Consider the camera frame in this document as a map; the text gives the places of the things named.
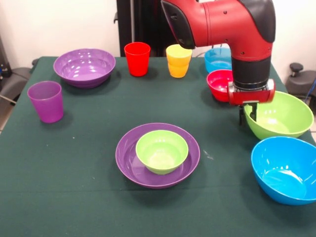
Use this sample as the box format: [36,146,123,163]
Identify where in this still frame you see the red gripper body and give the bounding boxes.
[227,79,276,106]

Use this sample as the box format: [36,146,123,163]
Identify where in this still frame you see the large green bowl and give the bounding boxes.
[243,90,315,140]

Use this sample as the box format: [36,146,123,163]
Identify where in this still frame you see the small green bowl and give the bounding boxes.
[135,130,190,175]

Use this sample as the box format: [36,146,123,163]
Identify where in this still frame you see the large purple bowl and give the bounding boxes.
[53,48,117,89]
[115,122,201,190]

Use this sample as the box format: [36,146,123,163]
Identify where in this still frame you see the small red bowl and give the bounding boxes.
[206,69,234,103]

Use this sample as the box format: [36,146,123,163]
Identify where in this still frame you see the small blue bowl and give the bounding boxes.
[203,47,233,74]

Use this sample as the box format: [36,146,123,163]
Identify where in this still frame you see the dark grey equipment base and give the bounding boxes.
[0,66,34,106]
[285,62,316,97]

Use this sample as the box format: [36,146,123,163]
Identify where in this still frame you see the large blue bowl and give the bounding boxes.
[250,136,316,206]

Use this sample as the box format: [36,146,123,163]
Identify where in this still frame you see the yellow cup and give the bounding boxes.
[165,44,193,79]

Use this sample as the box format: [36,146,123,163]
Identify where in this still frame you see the red cup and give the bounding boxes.
[123,42,151,77]

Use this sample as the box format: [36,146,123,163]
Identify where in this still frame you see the dark green tablecloth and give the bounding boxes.
[0,56,316,237]

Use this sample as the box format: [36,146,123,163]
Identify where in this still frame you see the purple cup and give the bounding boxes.
[27,80,64,124]

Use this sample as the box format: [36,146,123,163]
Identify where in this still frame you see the black equipment rack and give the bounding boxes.
[0,34,12,82]

